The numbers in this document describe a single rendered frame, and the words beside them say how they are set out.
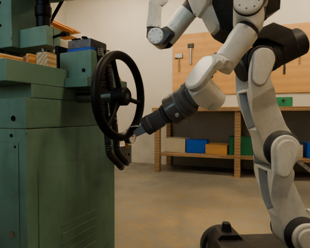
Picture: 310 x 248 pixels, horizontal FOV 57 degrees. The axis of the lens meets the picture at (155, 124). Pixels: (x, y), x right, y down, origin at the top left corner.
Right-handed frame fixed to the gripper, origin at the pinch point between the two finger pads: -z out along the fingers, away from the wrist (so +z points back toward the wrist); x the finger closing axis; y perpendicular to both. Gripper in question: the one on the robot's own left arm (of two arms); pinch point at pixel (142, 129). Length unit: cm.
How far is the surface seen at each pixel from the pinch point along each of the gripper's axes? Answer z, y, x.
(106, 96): -5.3, 15.4, 0.5
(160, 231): -65, -59, 77
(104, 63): 4.1, 21.6, -7.1
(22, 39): -26, 53, 6
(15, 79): -14.8, 29.0, -20.8
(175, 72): -69, 58, 338
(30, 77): -14.3, 29.0, -15.7
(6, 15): -25, 62, 4
